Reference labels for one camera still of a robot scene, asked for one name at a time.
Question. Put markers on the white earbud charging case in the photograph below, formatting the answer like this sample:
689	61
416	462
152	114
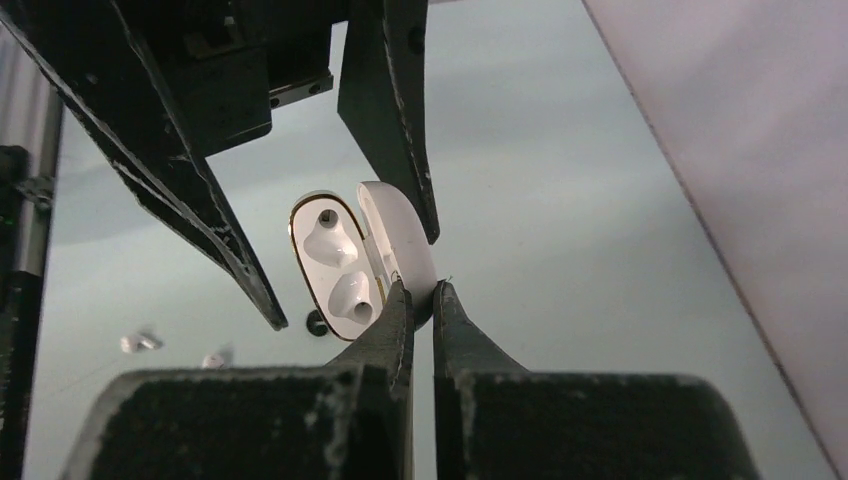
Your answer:
349	262

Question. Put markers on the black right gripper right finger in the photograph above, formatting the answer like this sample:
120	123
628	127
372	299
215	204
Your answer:
496	419

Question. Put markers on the black table hole grommet left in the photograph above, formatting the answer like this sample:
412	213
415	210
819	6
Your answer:
316	324

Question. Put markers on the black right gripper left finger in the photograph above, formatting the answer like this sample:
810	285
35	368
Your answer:
346	419

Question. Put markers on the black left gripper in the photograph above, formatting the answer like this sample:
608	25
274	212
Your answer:
161	85

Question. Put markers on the aluminium frame post left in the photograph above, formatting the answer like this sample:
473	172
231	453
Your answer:
31	127

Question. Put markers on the white earbud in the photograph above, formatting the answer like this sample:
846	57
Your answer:
213	361
138	342

